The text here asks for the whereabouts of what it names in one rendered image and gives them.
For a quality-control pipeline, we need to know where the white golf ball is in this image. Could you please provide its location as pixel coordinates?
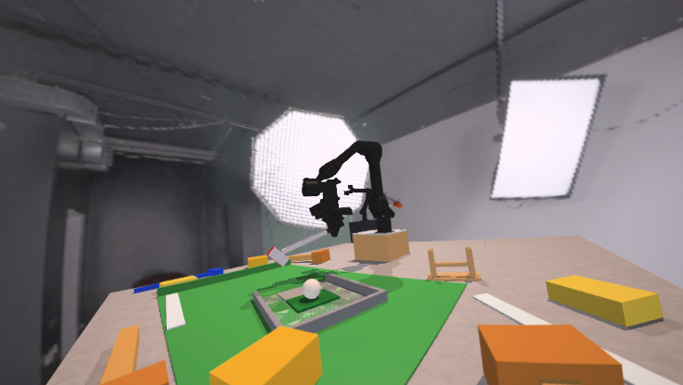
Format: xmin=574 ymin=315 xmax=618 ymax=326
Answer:
xmin=303 ymin=279 xmax=320 ymax=299

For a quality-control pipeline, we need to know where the green flat mat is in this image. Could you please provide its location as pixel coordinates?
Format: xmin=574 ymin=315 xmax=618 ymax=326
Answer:
xmin=157 ymin=265 xmax=466 ymax=385

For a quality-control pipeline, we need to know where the white flat bar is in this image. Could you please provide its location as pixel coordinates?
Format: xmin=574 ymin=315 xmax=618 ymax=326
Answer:
xmin=473 ymin=293 xmax=678 ymax=385
xmin=166 ymin=293 xmax=185 ymax=330

